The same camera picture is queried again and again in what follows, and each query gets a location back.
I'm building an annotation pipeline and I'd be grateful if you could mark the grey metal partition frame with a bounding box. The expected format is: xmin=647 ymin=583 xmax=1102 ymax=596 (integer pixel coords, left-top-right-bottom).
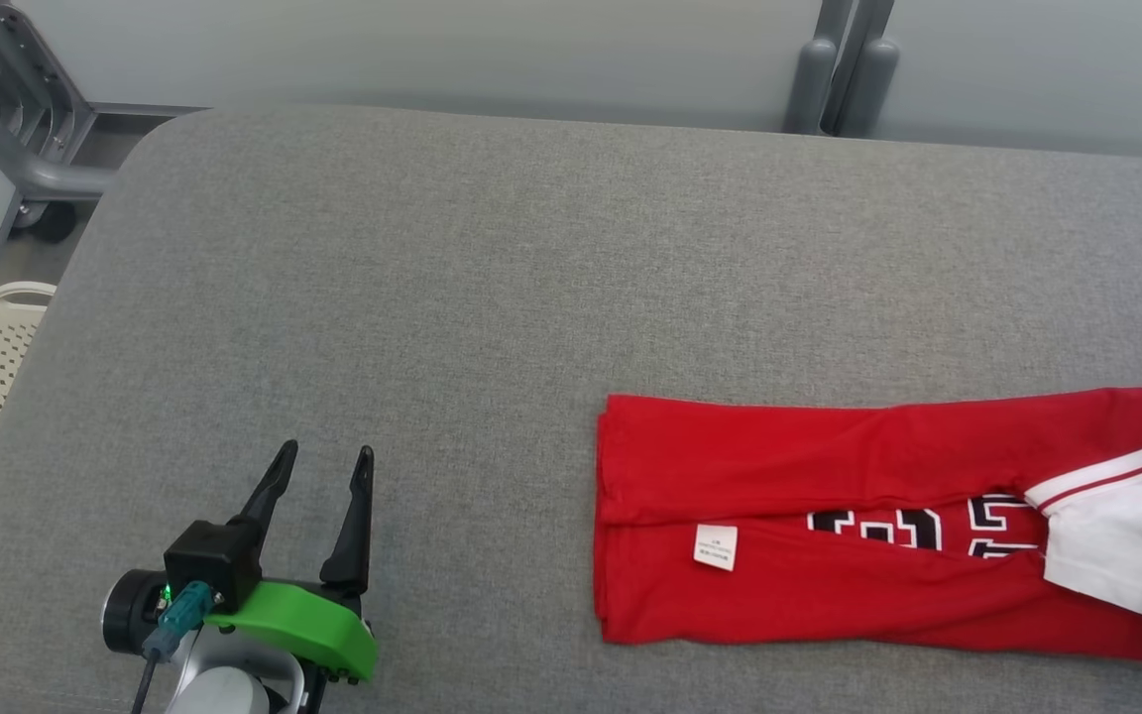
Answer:
xmin=0 ymin=0 xmax=207 ymax=245

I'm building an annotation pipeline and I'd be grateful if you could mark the red jersey with white label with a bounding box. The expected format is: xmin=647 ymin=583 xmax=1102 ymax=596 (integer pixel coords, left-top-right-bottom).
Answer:
xmin=593 ymin=377 xmax=1142 ymax=671

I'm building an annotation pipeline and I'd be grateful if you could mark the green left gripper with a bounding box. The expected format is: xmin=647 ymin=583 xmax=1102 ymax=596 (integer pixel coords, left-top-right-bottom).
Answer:
xmin=203 ymin=439 xmax=380 ymax=686

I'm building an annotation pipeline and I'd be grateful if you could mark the grey partition post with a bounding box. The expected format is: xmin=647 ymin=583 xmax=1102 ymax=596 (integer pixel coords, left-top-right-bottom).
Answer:
xmin=790 ymin=0 xmax=856 ymax=136
xmin=819 ymin=0 xmax=902 ymax=139

